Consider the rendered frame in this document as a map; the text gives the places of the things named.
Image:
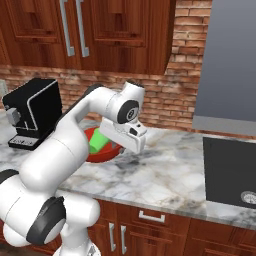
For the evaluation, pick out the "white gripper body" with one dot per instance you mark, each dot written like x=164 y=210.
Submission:
x=121 y=135

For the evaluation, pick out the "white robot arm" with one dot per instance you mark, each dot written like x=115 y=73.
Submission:
x=50 y=156

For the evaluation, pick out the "green cup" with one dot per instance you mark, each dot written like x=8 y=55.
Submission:
x=97 y=143

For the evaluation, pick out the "red bowl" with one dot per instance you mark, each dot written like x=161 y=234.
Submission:
x=101 y=157

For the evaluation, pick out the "black coffee machine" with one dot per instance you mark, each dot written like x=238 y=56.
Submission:
x=41 y=106

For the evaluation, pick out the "wooden drawer front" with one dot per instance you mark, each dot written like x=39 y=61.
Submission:
x=176 y=221

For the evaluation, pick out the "wooden base cupboard door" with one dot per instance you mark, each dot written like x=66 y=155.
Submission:
x=101 y=236
x=156 y=245

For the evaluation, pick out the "black hob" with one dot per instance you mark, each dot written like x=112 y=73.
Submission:
x=226 y=170

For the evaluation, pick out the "grey range hood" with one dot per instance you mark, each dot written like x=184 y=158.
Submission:
x=230 y=66

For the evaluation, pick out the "wooden panel under hob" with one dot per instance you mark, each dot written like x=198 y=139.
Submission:
x=223 y=240

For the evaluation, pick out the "wooden wall cupboard door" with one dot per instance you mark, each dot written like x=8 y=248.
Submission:
x=126 y=33
x=33 y=30

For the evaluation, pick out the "grey wall socket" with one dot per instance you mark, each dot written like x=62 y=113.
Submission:
x=2 y=89

